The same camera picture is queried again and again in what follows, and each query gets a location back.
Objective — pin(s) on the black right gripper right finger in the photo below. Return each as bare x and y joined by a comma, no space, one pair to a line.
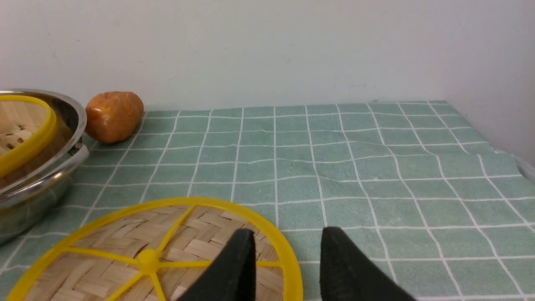
347,274

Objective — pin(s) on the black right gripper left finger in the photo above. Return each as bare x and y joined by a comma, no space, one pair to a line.
231,276

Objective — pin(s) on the woven bamboo steamer lid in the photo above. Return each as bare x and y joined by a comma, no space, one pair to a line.
154,251

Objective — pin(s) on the stainless steel pot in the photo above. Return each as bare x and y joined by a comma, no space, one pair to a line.
27,200

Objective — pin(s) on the green checkered tablecloth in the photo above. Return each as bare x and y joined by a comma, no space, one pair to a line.
419,190

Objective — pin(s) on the brown potato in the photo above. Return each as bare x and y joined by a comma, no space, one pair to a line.
112,117

